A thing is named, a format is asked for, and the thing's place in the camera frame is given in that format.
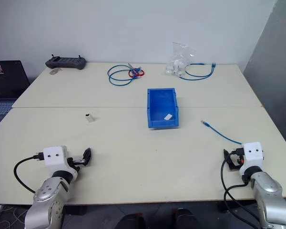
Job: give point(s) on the dark rounded shape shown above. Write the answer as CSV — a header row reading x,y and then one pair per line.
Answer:
x,y
184,219

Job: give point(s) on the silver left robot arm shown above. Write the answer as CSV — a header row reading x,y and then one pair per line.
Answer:
x,y
48,198

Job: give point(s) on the blue plastic bin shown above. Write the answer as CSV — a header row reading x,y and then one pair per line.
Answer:
x,y
163,108

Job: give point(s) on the dark laptop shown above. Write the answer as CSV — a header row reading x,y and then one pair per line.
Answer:
x,y
4,81

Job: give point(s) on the clear bag of white connectors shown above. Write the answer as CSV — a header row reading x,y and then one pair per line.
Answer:
x,y
178,62

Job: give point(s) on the small white connector piece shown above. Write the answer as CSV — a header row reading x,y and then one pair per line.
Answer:
x,y
90,118

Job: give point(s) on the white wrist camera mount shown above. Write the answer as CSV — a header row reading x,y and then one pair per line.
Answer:
x,y
252,155
53,158

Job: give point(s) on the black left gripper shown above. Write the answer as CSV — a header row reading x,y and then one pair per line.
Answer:
x,y
76,160

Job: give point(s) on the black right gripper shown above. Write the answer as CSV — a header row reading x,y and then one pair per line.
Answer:
x,y
238,155

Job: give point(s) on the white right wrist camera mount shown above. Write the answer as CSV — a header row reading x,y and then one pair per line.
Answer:
x,y
252,155

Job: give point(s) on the white paper label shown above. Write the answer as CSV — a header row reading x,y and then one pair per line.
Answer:
x,y
168,117

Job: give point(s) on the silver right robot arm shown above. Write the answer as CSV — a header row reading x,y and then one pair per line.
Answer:
x,y
269,198

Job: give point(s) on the black remote controller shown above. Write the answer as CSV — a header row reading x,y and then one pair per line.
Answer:
x,y
65,62

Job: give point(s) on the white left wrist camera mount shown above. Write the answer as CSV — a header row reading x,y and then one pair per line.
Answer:
x,y
53,158

